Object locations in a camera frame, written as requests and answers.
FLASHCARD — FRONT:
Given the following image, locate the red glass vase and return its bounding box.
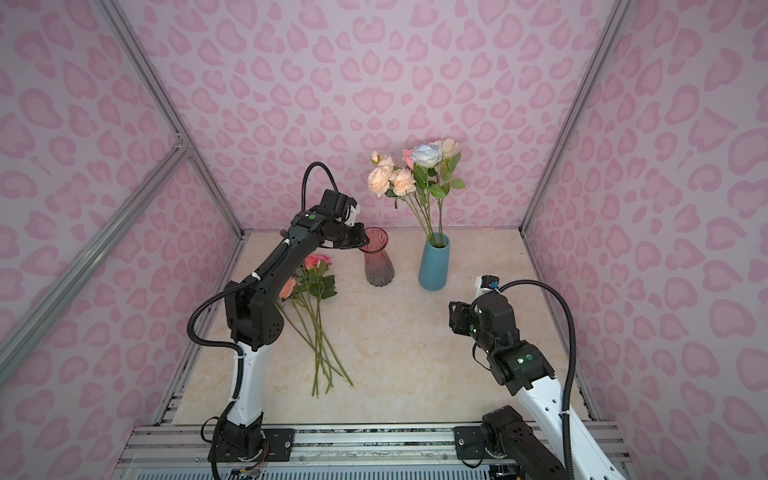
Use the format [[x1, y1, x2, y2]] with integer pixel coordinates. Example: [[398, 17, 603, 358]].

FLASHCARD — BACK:
[[361, 227, 395, 287]]

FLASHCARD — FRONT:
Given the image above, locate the teal ceramic vase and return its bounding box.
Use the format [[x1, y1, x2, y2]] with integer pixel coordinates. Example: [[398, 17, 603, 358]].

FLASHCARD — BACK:
[[418, 233, 450, 291]]

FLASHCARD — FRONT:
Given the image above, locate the peach rose spray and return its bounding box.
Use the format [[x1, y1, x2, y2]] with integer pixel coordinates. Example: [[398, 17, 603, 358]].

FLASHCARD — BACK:
[[367, 151, 434, 242]]

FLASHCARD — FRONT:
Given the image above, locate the pale blue rose stem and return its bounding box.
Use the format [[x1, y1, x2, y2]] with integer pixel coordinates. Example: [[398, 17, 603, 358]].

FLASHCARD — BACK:
[[410, 141, 447, 248]]

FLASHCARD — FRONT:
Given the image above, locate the white rose stem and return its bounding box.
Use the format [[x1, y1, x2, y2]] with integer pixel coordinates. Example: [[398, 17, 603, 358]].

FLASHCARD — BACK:
[[430, 139, 466, 237]]

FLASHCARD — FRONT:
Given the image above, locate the pink rose stem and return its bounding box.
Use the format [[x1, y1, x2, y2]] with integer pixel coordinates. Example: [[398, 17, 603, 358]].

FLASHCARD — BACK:
[[403, 148, 413, 167]]

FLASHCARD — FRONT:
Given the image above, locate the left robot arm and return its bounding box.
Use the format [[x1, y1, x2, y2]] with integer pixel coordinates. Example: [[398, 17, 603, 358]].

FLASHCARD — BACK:
[[209, 189, 368, 463]]

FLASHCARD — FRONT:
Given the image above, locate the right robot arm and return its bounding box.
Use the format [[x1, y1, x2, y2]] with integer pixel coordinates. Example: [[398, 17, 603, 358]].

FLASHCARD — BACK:
[[449, 292, 623, 479]]

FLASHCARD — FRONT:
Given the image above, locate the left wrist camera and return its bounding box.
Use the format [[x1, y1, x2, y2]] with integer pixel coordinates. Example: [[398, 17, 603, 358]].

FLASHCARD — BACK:
[[341, 200, 361, 227]]

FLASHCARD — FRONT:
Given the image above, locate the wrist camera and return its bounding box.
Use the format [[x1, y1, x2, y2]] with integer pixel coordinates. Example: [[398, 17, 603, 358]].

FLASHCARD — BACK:
[[341, 200, 361, 227], [475, 274, 500, 299]]

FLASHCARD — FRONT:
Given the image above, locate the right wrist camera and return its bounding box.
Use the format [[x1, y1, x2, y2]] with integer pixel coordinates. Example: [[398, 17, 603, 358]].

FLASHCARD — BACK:
[[475, 274, 500, 299]]

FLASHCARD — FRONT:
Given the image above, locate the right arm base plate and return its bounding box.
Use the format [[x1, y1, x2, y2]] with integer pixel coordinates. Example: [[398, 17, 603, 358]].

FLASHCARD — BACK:
[[453, 424, 491, 463]]

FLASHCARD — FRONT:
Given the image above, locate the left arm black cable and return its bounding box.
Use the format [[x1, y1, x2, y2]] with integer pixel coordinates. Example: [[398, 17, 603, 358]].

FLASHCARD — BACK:
[[185, 160, 341, 480]]

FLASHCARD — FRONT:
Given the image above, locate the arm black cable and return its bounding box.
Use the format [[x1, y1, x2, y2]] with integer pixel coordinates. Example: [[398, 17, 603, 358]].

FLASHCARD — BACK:
[[479, 279, 578, 480], [185, 160, 341, 480]]

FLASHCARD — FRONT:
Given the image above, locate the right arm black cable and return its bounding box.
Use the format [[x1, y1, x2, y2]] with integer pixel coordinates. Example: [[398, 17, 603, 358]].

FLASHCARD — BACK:
[[479, 279, 578, 480]]

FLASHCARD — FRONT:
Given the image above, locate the aluminium frame diagonal strut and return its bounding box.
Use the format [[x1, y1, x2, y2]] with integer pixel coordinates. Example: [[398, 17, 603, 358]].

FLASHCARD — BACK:
[[1, 140, 189, 385]]

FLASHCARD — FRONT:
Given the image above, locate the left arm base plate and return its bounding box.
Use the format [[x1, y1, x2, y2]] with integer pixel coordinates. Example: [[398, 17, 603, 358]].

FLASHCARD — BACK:
[[208, 423, 295, 463]]

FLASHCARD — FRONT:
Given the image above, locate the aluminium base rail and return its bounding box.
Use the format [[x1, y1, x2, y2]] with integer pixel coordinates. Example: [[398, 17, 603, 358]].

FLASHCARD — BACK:
[[113, 423, 631, 480]]

